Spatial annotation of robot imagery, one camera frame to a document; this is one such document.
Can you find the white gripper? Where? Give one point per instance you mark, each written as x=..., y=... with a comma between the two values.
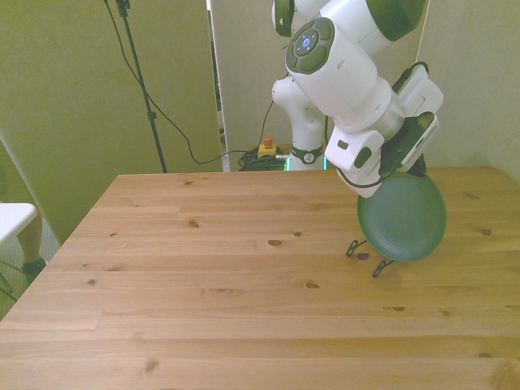
x=424, y=93

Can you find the dark green round plate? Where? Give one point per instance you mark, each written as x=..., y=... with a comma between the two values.
x=402, y=219

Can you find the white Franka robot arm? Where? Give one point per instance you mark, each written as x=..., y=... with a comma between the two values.
x=337, y=77

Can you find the yellow emergency stop box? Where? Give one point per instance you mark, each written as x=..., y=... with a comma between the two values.
x=267, y=149

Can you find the black tripod stand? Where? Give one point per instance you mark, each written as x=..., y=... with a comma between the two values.
x=147, y=105

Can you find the wide beige partition panel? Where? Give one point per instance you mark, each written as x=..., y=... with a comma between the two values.
x=61, y=81

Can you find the white stool with wooden leg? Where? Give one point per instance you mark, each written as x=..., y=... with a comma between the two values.
x=14, y=215

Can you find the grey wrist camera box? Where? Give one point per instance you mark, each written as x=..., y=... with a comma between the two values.
x=422, y=142

